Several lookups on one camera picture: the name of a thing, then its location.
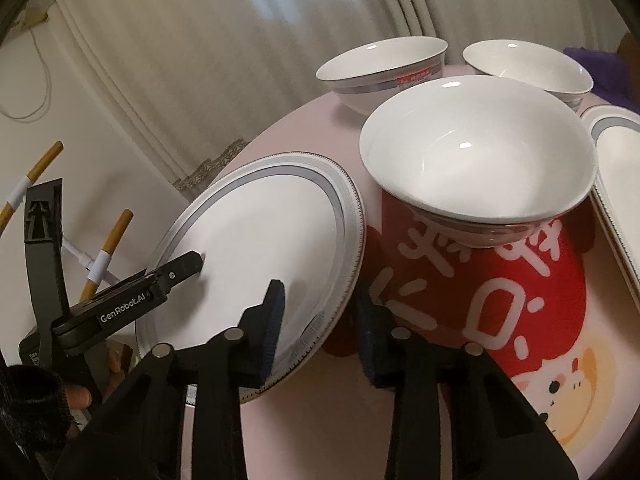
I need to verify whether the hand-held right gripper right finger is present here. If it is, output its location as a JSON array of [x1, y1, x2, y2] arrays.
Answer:
[[356, 295, 567, 480]]

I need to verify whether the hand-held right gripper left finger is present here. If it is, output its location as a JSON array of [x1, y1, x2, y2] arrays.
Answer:
[[52, 279, 287, 480]]

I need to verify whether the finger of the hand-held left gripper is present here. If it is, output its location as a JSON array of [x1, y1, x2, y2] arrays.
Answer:
[[146, 251, 207, 292]]

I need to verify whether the white plate with grey rim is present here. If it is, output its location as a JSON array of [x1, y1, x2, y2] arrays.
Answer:
[[580, 105, 640, 301], [134, 150, 368, 406]]

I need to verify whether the white bowl with grey band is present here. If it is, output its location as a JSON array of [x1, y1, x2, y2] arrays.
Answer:
[[315, 36, 449, 116], [359, 75, 599, 251], [461, 40, 594, 113]]

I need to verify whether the person's left forearm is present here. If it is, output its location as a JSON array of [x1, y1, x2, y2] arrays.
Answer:
[[0, 364, 72, 480]]

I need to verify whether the person's left hand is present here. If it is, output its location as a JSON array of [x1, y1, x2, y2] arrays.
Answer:
[[65, 343, 136, 423]]

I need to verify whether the wooden rack with white joints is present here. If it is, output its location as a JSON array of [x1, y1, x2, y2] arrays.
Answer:
[[0, 141, 135, 306]]

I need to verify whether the pink round printed table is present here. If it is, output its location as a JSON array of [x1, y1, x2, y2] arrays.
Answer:
[[180, 62, 640, 480]]

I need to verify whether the white lace-trimmed curtain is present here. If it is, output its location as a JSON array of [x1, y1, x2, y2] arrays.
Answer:
[[0, 0, 621, 193]]

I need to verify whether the purple cloth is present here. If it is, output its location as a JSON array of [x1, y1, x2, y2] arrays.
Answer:
[[562, 46, 640, 111]]

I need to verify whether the white wall cable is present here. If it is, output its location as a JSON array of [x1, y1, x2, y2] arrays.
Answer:
[[0, 25, 54, 122]]

